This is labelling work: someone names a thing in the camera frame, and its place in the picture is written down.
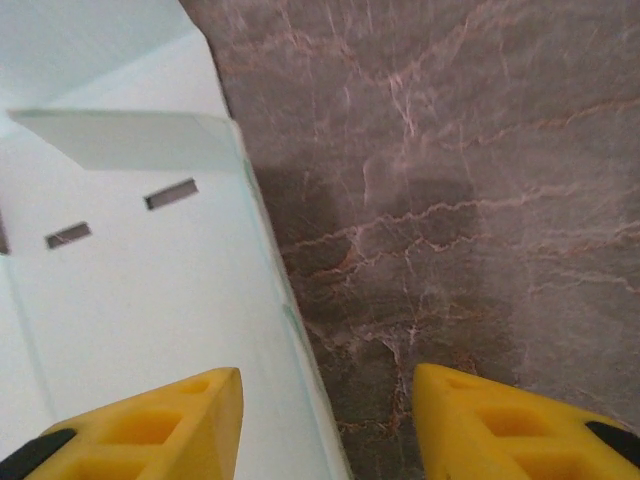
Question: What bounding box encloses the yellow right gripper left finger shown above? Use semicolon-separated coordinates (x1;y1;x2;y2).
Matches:
0;366;245;480

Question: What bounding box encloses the light teal paper box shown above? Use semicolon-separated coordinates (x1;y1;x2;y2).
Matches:
0;0;352;480

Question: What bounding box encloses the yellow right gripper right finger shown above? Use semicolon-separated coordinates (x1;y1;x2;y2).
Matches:
411;362;640;480

